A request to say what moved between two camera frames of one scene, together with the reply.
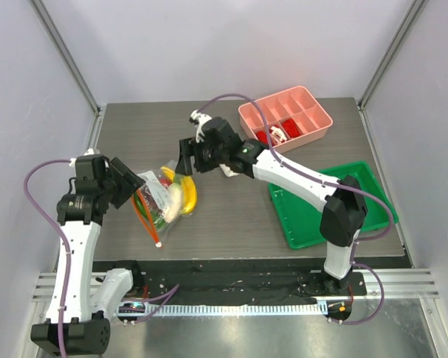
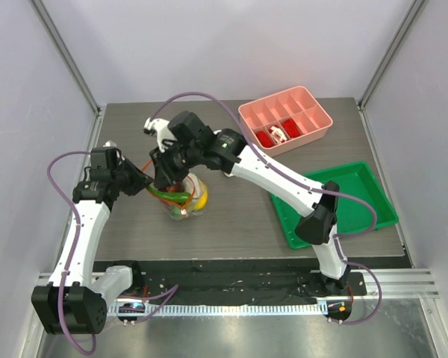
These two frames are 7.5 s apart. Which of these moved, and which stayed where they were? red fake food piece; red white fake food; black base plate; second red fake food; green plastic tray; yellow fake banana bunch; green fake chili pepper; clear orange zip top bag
Moved: yellow fake banana bunch; green fake chili pepper; clear orange zip top bag
Stayed: green plastic tray; black base plate; second red fake food; red fake food piece; red white fake food
